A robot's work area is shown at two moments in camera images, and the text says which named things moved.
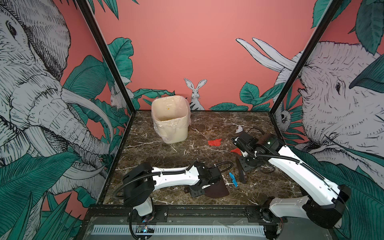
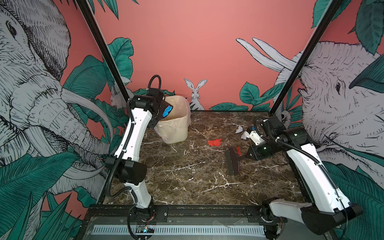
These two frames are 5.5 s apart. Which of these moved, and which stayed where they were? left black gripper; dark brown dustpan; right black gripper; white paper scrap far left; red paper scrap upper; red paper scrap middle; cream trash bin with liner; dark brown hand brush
Moved: right black gripper; dark brown dustpan; dark brown hand brush; left black gripper
Stayed: red paper scrap middle; cream trash bin with liner; white paper scrap far left; red paper scrap upper
